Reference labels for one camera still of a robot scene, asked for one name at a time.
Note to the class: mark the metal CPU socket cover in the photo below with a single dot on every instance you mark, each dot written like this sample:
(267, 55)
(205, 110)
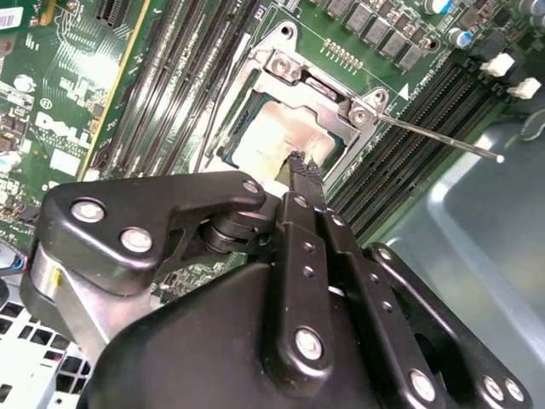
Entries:
(330, 119)

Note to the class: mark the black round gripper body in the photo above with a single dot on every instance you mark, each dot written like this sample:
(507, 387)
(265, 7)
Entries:
(191, 349)

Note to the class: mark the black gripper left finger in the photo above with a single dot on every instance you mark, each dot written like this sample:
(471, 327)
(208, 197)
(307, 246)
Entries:
(300, 255)

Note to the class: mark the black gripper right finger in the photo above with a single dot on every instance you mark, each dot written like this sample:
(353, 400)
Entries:
(374, 332)

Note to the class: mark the thin metal locking lever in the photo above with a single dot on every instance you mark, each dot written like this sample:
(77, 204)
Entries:
(447, 140)
(210, 115)

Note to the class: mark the silver square CPU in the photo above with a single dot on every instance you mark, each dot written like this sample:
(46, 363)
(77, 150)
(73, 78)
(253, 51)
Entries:
(281, 132)

